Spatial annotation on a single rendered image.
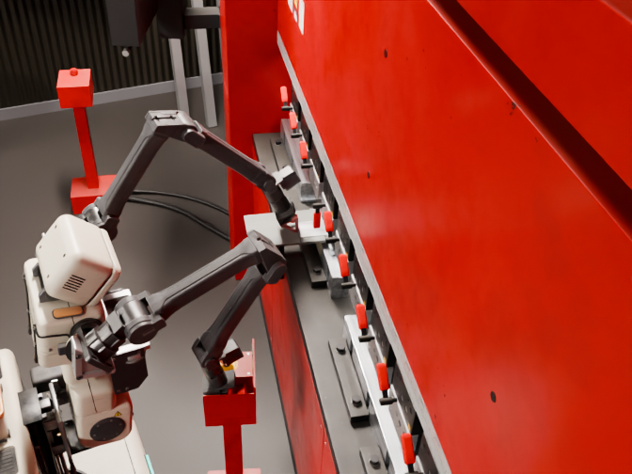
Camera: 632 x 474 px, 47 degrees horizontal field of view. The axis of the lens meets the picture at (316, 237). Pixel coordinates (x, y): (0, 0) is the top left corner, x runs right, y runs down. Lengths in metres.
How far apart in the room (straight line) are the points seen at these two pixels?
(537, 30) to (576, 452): 0.52
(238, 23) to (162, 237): 1.51
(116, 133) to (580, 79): 4.43
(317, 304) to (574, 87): 1.68
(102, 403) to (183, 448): 0.96
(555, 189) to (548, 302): 0.15
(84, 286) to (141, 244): 2.18
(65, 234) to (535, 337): 1.28
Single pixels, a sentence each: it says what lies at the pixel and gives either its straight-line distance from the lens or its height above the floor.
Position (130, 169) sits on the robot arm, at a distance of 2.09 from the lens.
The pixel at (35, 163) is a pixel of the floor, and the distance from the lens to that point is 4.90.
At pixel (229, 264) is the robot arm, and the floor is 1.34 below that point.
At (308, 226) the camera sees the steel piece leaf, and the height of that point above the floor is 1.00.
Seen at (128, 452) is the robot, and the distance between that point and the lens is 2.82.
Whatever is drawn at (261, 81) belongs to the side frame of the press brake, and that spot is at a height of 1.13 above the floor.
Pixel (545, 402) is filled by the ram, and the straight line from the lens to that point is 1.04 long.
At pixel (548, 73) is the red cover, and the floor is 2.19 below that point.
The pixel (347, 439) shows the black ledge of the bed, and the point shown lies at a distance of 2.08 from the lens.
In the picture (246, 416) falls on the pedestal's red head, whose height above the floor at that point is 0.70.
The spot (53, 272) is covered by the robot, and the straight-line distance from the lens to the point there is 1.92.
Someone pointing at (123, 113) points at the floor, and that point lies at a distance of 5.32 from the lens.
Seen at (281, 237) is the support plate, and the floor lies 1.00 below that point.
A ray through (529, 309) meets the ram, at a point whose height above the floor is 1.87.
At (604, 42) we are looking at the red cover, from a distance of 0.81.
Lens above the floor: 2.56
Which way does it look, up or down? 39 degrees down
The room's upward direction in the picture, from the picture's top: 3 degrees clockwise
